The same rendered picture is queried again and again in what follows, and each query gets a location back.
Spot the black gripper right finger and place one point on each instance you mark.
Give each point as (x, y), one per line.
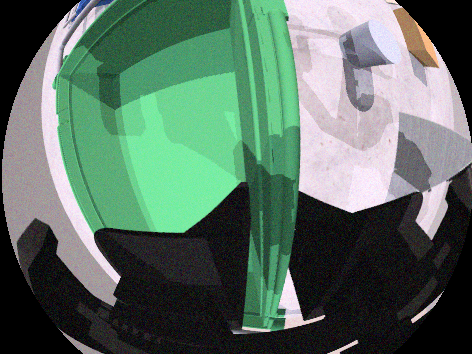
(327, 242)

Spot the grey cylinder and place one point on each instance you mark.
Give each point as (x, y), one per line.
(370, 44)

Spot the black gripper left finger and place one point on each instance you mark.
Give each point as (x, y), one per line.
(213, 254)

